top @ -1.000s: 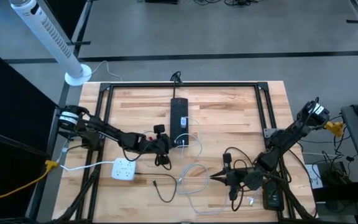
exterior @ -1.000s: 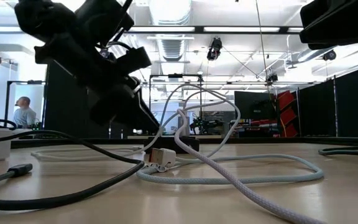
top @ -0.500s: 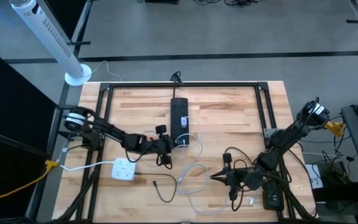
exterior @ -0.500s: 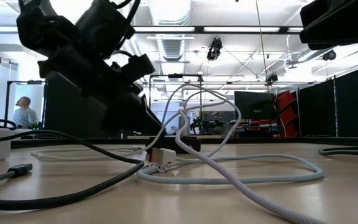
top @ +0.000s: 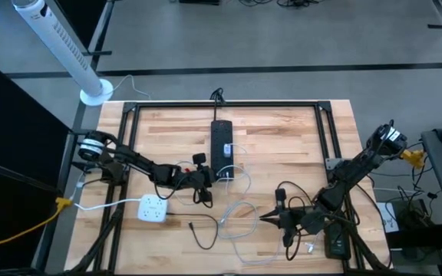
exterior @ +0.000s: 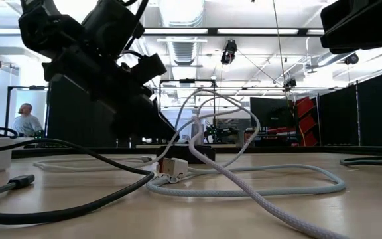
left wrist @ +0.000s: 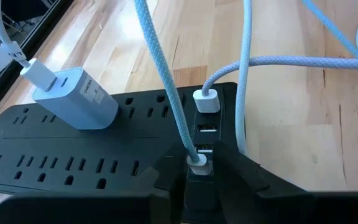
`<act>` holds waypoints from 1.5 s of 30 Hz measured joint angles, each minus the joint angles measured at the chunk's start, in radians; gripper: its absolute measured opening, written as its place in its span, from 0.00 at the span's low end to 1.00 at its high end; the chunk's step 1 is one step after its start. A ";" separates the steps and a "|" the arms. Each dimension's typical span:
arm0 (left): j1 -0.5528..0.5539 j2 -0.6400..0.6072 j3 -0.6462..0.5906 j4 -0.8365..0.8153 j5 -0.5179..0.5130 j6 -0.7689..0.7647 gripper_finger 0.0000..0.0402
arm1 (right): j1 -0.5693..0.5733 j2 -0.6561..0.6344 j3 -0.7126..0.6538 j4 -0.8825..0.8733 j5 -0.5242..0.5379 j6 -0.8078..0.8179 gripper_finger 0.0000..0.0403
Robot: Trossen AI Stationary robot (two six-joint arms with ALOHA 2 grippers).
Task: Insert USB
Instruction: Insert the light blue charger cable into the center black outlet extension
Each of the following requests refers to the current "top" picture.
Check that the white cube outlet hub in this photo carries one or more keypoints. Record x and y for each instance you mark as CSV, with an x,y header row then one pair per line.
x,y
152,209

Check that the black floor equipment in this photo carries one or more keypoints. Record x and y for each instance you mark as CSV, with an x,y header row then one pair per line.
x,y
416,230

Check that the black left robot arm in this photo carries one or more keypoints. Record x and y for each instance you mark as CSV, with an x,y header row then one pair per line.
x,y
136,165

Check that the yellow plug connector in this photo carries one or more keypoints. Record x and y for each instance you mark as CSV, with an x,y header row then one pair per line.
x,y
413,157

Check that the small black power strip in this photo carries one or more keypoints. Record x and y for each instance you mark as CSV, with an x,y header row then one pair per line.
x,y
338,241

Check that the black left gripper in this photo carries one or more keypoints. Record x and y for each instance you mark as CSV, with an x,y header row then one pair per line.
x,y
200,178

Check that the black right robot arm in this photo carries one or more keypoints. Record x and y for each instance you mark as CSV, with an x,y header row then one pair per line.
x,y
355,168

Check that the white wall charger adapter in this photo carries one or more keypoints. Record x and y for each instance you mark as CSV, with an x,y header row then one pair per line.
x,y
227,150

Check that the white paper sheet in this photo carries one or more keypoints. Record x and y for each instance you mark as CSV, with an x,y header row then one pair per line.
x,y
388,218

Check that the long black power strip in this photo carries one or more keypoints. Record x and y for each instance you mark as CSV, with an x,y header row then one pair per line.
x,y
221,134

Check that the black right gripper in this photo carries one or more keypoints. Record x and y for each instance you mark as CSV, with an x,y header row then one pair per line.
x,y
297,220

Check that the black curtain partition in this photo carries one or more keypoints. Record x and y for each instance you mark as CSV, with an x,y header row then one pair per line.
x,y
6,153

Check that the white tower fan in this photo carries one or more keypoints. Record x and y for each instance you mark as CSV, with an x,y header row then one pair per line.
x,y
60,42

